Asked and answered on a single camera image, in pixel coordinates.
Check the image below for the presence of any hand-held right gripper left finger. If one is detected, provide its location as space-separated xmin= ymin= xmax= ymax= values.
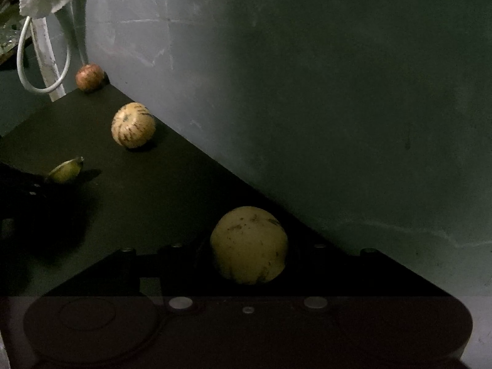
xmin=109 ymin=243 xmax=212 ymax=310

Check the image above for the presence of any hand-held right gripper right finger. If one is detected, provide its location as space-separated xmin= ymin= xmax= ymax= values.
xmin=285 ymin=243 xmax=387 ymax=310

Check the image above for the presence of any yellow banana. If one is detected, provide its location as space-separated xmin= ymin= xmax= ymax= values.
xmin=45 ymin=156 xmax=85 ymax=184

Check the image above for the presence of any pale yellow round fruit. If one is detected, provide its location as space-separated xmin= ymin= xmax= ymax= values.
xmin=210 ymin=206 xmax=289 ymax=286

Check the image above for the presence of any striped yellow round fruit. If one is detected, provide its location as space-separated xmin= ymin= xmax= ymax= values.
xmin=111 ymin=102 xmax=157 ymax=149

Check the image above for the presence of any reddish yellow apple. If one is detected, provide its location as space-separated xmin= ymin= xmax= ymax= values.
xmin=75 ymin=63 xmax=105 ymax=92

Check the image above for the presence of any white cable loop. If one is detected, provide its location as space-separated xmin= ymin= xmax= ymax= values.
xmin=17 ymin=0 xmax=72 ymax=94

